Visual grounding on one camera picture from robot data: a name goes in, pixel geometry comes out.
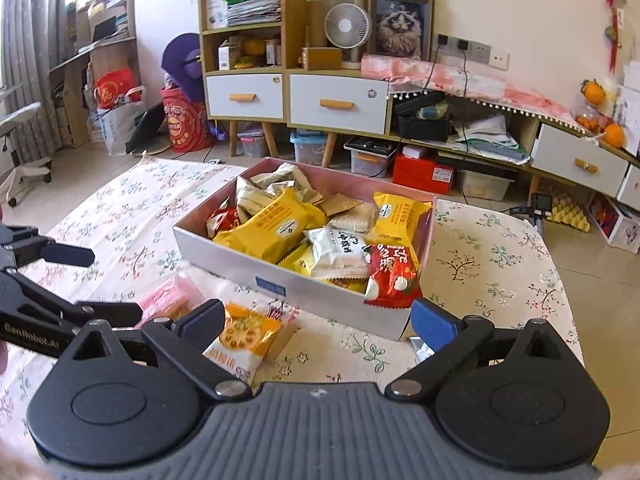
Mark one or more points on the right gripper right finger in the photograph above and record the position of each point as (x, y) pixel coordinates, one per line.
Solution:
(455, 342)

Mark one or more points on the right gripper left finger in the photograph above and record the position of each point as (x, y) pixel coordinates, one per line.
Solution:
(181, 343)

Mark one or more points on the red white snack packet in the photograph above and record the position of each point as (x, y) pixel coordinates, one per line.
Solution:
(224, 218)

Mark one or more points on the white black-lettered snack packet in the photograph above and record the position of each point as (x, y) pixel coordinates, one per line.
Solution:
(339, 251)

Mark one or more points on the beige printed snack packet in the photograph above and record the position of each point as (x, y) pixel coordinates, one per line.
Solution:
(285, 176)

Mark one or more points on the gold yellow chip bag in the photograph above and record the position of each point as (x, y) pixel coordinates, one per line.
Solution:
(301, 261)

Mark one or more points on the orange cracker snack packet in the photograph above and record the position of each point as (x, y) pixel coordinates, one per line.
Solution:
(244, 342)

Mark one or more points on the red strawberry snack packet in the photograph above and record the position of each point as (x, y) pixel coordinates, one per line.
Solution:
(393, 281)

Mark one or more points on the pink cardboard tray box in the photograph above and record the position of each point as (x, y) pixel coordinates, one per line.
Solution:
(308, 294)

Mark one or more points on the large yellow snack packet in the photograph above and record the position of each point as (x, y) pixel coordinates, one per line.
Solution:
(275, 230)

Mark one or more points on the clear rice cracker packet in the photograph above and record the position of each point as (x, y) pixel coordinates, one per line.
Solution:
(359, 220)

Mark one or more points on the red cardboard box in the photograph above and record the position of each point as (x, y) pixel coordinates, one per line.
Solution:
(423, 174)

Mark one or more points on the red printed bag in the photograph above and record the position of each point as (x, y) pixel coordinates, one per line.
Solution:
(186, 122)

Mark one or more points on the orange fruit lower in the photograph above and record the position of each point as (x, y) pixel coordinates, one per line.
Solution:
(614, 135)

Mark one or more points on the orange fruit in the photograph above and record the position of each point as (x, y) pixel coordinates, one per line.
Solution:
(593, 92)
(614, 135)

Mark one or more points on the pink cloth on cabinet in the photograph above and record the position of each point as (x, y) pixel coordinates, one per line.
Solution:
(405, 75)

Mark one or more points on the purple plush toy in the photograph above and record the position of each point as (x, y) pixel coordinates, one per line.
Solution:
(181, 60)

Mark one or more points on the wooden cabinet with white drawers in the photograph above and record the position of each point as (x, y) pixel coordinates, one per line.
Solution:
(344, 102)

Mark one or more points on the orange fruit upper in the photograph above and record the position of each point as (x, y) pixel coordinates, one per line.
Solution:
(593, 92)

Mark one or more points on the framed cat picture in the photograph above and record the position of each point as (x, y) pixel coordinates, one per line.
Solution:
(401, 28)

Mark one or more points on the small white desk fan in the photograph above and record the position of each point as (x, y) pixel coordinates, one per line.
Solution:
(348, 27)

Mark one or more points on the wall power outlet strip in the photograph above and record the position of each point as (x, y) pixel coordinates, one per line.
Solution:
(473, 51)

